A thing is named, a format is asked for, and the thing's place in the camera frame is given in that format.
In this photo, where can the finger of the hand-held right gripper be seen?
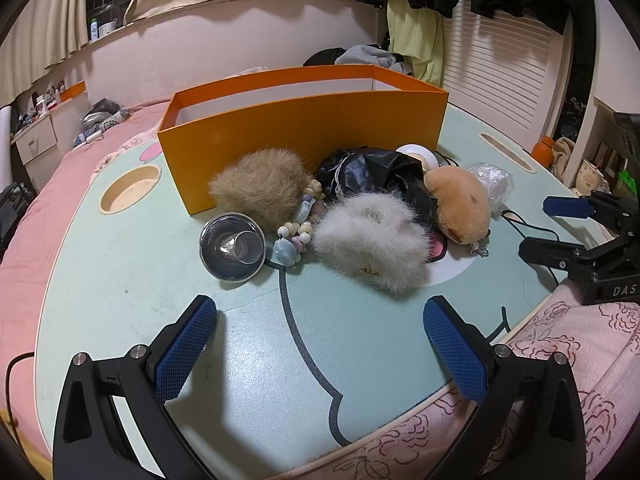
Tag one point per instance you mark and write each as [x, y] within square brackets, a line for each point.
[545, 254]
[565, 206]

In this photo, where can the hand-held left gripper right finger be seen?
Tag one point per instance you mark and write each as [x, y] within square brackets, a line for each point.
[457, 352]

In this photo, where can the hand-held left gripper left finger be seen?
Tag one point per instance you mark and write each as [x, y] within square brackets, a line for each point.
[182, 352]

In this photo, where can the bubble wrap bundle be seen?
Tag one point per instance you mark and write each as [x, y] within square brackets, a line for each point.
[492, 182]

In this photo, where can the steel bowl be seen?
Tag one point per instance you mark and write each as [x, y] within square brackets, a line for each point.
[215, 260]

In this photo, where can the tan plush toy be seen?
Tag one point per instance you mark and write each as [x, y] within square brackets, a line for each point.
[457, 205]

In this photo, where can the clear glass cup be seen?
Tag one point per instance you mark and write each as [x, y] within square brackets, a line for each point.
[245, 247]

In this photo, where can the white fluffy hair claw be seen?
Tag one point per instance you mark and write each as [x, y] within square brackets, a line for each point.
[370, 240]

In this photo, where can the white helmet figurine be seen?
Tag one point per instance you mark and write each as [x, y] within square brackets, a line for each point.
[415, 152]

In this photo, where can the brown fur ball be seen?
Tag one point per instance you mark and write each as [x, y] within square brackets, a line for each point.
[260, 185]

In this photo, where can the black plastic bag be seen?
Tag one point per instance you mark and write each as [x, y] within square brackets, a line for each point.
[370, 170]

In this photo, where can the orange cardboard box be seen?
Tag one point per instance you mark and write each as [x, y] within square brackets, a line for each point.
[300, 125]

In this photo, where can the cream mug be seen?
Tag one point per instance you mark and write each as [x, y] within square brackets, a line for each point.
[587, 177]

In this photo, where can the beige cloth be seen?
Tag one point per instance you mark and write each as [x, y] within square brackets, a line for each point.
[564, 155]

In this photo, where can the white shelf unit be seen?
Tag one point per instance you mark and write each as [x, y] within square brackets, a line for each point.
[600, 125]

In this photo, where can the pink floral quilt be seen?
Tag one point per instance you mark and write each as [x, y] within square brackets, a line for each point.
[575, 360]

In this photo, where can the cartoon printed lap table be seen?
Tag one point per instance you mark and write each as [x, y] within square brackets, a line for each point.
[150, 260]

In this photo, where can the white louvered shutter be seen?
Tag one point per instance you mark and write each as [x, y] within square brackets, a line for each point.
[500, 70]

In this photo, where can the pink bed sheet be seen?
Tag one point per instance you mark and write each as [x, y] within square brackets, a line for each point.
[55, 200]

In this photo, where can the yellow-green hanging garment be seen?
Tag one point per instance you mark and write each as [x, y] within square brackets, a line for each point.
[410, 35]

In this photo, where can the grey crumpled garment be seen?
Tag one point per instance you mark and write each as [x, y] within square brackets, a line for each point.
[365, 55]

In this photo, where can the white bedside cabinet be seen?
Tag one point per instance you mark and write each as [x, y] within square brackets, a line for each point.
[35, 142]

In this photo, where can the small orange box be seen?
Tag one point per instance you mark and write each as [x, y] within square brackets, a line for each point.
[75, 91]

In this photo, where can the black crumpled garment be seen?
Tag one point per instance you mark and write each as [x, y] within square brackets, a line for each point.
[322, 56]

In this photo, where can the green white bottle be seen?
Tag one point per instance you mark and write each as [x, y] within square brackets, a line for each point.
[94, 30]

